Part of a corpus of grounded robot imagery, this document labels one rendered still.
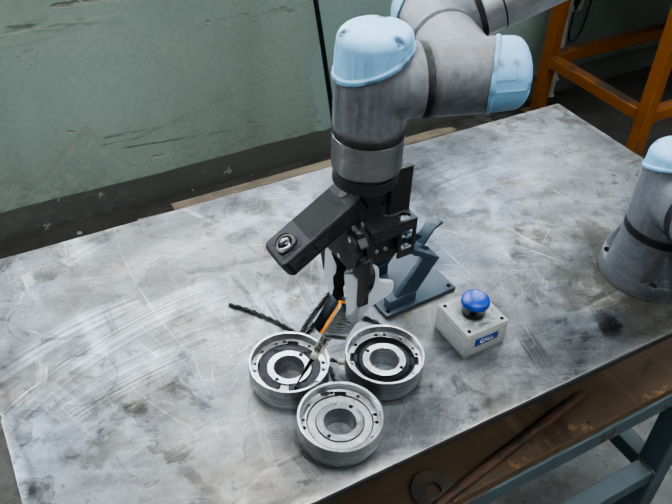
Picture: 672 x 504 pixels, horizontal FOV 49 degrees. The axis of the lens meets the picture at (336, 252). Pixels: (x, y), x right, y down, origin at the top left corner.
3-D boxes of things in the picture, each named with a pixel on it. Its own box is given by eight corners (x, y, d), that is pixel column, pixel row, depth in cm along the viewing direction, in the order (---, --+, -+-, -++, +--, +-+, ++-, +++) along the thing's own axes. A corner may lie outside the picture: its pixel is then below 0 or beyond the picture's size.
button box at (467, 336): (463, 360, 102) (469, 335, 99) (434, 327, 107) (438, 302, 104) (509, 340, 106) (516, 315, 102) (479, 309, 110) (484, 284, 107)
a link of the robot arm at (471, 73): (502, 6, 78) (400, 11, 76) (545, 53, 69) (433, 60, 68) (489, 75, 83) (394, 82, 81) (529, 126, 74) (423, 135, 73)
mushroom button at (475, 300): (468, 336, 102) (473, 310, 99) (451, 318, 105) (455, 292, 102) (491, 326, 104) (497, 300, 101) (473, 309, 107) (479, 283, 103)
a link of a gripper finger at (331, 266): (372, 296, 94) (381, 244, 88) (332, 312, 92) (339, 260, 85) (359, 279, 96) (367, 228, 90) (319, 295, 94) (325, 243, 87)
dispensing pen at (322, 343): (277, 377, 93) (345, 269, 89) (301, 378, 96) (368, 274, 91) (286, 388, 92) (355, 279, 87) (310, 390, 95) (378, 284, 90)
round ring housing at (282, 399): (325, 416, 94) (326, 396, 92) (243, 410, 95) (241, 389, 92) (332, 355, 102) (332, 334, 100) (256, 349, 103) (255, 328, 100)
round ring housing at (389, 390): (420, 347, 104) (423, 326, 101) (423, 407, 96) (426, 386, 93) (345, 342, 104) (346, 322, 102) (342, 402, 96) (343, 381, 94)
